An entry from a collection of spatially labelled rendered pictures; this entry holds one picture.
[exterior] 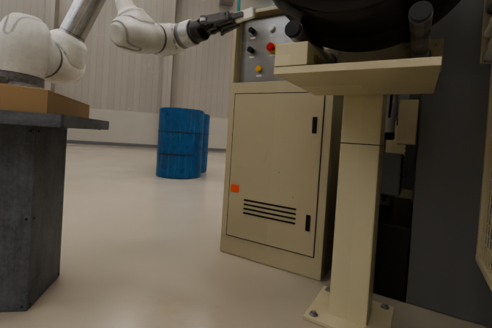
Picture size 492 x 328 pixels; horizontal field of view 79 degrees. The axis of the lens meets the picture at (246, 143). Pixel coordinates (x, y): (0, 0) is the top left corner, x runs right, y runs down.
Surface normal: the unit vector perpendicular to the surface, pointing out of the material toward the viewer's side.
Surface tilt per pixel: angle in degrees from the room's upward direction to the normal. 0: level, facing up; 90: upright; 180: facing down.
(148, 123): 90
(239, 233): 90
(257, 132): 90
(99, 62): 90
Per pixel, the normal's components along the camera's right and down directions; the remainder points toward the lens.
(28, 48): 0.77, 0.05
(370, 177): -0.50, -0.01
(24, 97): 0.18, 0.04
